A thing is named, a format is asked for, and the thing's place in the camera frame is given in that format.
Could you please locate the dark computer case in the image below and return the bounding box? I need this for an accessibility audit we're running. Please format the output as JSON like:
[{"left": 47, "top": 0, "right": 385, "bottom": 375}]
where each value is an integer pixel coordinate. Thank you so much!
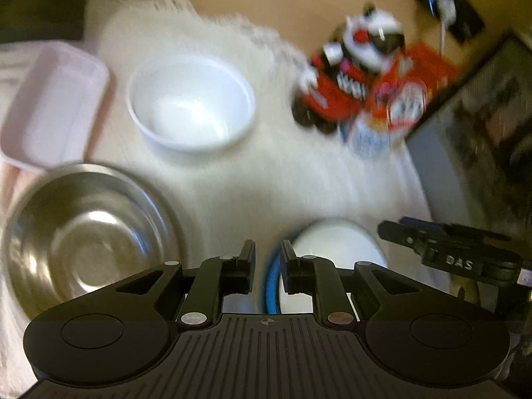
[{"left": 407, "top": 30, "right": 531, "bottom": 240}]

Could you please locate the red granola cereal bag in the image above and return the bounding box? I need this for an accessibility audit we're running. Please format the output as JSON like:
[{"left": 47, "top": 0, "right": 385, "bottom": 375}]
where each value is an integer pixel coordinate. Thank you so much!
[{"left": 343, "top": 42, "right": 459, "bottom": 158}]

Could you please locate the stainless steel bowl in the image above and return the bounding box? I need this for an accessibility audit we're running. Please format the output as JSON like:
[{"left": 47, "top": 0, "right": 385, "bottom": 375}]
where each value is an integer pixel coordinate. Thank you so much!
[{"left": 1, "top": 164, "right": 184, "bottom": 320}]

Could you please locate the red white robot figure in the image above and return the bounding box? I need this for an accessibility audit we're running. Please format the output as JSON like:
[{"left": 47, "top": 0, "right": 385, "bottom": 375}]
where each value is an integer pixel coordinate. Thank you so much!
[{"left": 291, "top": 4, "right": 405, "bottom": 135}]

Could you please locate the white plastic bowl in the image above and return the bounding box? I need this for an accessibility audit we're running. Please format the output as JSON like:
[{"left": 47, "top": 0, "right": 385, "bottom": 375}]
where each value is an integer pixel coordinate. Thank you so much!
[{"left": 124, "top": 53, "right": 256, "bottom": 154}]

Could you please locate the pink plastic tray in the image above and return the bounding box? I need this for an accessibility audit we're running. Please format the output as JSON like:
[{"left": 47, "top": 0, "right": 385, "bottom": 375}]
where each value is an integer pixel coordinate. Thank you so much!
[{"left": 1, "top": 42, "right": 110, "bottom": 172}]

